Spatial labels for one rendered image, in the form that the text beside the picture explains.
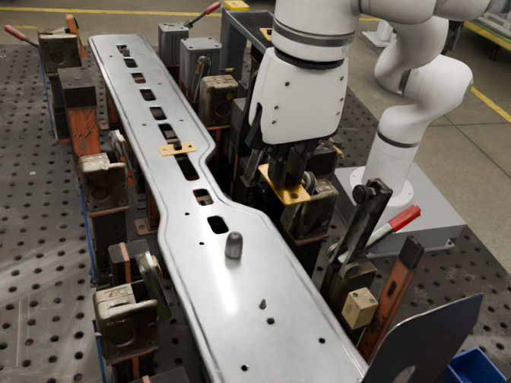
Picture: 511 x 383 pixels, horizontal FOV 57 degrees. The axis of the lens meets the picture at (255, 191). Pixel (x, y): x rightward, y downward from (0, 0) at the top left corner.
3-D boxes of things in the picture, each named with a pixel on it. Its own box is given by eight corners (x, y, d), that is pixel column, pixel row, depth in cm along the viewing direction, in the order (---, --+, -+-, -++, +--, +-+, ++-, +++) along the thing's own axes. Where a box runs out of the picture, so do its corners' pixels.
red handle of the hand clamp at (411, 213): (331, 251, 78) (409, 196, 77) (334, 257, 79) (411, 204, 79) (344, 269, 75) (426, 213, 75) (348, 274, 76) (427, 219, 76)
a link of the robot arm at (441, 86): (385, 118, 134) (411, 38, 119) (449, 142, 128) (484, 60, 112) (369, 136, 126) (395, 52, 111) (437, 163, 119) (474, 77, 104)
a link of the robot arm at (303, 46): (331, 6, 52) (326, 33, 54) (260, 8, 48) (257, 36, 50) (376, 35, 46) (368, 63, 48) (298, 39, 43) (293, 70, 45)
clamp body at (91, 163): (85, 266, 116) (66, 150, 94) (135, 254, 121) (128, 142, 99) (92, 294, 110) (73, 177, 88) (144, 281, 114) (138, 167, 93)
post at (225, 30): (212, 127, 173) (220, 6, 146) (231, 125, 176) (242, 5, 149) (220, 138, 168) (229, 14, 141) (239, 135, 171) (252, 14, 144)
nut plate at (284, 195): (256, 167, 62) (257, 159, 62) (281, 163, 64) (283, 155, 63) (285, 207, 57) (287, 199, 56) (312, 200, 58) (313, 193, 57)
